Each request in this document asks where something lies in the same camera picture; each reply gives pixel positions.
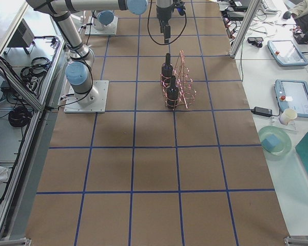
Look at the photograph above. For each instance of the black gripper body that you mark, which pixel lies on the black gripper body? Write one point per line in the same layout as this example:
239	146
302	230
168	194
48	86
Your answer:
164	13

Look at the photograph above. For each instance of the wine bottle in basket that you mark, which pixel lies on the wine bottle in basket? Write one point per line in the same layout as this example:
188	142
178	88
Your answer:
172	94
166	70

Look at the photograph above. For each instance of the blue teach pendant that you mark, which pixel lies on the blue teach pendant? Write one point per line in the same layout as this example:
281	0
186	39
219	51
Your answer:
286	53
292	94

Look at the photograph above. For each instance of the black power adapter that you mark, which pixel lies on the black power adapter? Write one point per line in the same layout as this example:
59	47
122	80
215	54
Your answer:
262	111

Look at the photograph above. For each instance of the grey metal box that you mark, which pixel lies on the grey metal box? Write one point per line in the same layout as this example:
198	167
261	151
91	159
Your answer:
22	38

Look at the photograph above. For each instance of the white paper cup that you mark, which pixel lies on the white paper cup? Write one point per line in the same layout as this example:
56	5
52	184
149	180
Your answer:
287	115

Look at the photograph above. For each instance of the blue foam block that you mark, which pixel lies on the blue foam block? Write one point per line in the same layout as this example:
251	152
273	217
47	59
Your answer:
272	143

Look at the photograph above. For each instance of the green glass bowl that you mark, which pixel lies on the green glass bowl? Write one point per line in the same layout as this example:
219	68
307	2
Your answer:
281	134

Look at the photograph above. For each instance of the copper wire wine basket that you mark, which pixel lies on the copper wire wine basket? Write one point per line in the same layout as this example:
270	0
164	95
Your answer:
184	82

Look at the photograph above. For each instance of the aluminium frame post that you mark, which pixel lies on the aluminium frame post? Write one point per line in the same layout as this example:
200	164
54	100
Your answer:
249	16

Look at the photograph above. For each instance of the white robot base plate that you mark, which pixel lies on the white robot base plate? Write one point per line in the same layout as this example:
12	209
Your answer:
94	102

